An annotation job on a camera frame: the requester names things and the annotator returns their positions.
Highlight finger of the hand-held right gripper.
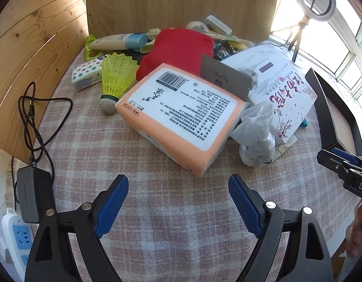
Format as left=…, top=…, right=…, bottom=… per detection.
left=317, top=150, right=350, bottom=183
left=330, top=148, right=362, bottom=171

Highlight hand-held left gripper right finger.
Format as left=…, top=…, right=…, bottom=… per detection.
left=228, top=174, right=334, bottom=282

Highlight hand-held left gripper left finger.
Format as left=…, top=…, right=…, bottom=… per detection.
left=25, top=174, right=130, bottom=282

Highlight clear plastic bag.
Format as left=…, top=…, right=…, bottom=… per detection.
left=230, top=102, right=279, bottom=170

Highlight orange tissue pack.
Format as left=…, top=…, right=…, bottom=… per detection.
left=115, top=63, right=249, bottom=178

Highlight grey packet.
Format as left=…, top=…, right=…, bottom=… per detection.
left=201, top=53, right=254, bottom=101

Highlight person's right hand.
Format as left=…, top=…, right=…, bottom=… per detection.
left=346, top=201, right=362, bottom=257

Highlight plaid tablecloth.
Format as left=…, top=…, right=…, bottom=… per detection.
left=5, top=32, right=358, bottom=282

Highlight grey power adapter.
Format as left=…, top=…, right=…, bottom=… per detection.
left=16, top=159, right=52, bottom=224

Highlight white power strip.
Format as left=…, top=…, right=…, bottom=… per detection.
left=0, top=208, right=35, bottom=274

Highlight black tripod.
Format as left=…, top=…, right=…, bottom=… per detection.
left=287, top=18, right=311, bottom=62

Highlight yellow plastic shuttlecock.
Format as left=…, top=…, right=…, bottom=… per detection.
left=99, top=53, right=139, bottom=115

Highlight small star-print tissue packet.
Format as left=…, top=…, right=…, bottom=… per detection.
left=71, top=54, right=108, bottom=91

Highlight green tube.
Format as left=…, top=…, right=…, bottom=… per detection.
left=84, top=35, right=103, bottom=61

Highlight white lotion bottle blue cap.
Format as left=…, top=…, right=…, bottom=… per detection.
left=88, top=33, right=149, bottom=51

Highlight red fabric pouch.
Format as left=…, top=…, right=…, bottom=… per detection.
left=136, top=29, right=214, bottom=81

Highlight white grey rectangular box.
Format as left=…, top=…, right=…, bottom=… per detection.
left=203, top=15, right=232, bottom=35

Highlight pine wood panel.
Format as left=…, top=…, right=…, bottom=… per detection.
left=0, top=0, right=90, bottom=157

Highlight white egg-shaped device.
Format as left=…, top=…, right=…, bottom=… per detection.
left=185, top=20, right=212, bottom=34

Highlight light wooden board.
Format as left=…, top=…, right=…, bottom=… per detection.
left=85, top=0, right=283, bottom=43

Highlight black cable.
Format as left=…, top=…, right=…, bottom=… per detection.
left=19, top=82, right=73, bottom=188

